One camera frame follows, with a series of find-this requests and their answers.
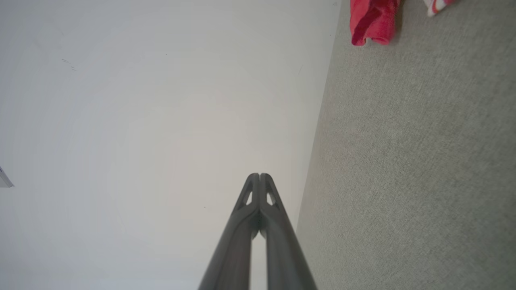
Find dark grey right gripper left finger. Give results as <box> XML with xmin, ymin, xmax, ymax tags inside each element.
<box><xmin>198</xmin><ymin>173</ymin><xmax>260</xmax><ymax>290</ymax></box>

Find red and white jersey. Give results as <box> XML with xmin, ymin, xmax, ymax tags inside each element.
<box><xmin>350</xmin><ymin>0</ymin><xmax>458</xmax><ymax>46</ymax></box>

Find small white grey box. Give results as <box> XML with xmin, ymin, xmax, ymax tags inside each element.
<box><xmin>0</xmin><ymin>166</ymin><xmax>15</xmax><ymax>189</ymax></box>

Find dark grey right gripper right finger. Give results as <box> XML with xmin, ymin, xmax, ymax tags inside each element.
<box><xmin>260</xmin><ymin>173</ymin><xmax>318</xmax><ymax>290</ymax></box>

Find grey fabric sofa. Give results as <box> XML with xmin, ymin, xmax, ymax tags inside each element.
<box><xmin>296</xmin><ymin>0</ymin><xmax>516</xmax><ymax>290</ymax></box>

